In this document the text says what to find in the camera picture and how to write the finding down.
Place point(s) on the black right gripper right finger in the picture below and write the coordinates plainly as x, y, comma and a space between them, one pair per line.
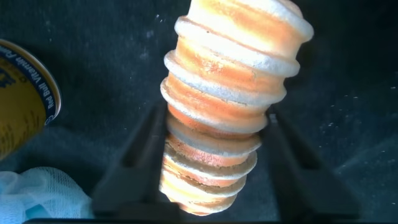
304, 186

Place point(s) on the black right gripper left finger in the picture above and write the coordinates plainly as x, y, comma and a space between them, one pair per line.
133, 186

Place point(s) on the light blue mesh bath pouf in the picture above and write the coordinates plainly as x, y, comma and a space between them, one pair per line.
40, 196

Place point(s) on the gold energy drink can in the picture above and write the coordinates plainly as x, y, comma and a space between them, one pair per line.
21, 102

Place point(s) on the black tablecloth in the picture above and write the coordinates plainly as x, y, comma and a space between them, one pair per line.
93, 62

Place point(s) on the ridged beige bread roll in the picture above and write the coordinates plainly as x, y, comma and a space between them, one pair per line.
224, 93

